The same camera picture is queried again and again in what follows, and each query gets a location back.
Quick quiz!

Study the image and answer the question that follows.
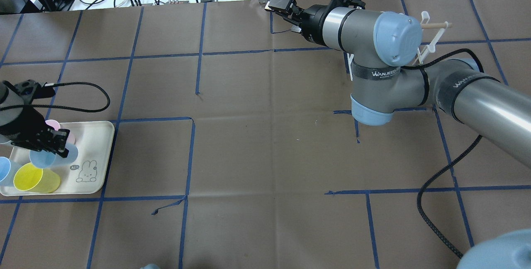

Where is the beige serving tray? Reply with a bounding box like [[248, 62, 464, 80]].
[[0, 120, 115, 197]]

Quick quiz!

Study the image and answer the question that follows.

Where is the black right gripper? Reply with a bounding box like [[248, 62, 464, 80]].
[[264, 0, 365, 45]]

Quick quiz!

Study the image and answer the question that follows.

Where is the pink plastic cup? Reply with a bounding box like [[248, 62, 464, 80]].
[[45, 120, 76, 145]]

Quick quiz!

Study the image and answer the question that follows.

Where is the light blue cup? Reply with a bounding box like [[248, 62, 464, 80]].
[[0, 156, 21, 187], [29, 142, 78, 169]]

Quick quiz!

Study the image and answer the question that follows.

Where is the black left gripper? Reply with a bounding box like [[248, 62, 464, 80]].
[[0, 80, 70, 158]]

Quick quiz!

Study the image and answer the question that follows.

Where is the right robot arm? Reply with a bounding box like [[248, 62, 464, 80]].
[[265, 0, 531, 269]]

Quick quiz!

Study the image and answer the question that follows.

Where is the yellow plastic cup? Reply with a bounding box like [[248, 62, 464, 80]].
[[13, 163, 61, 194]]

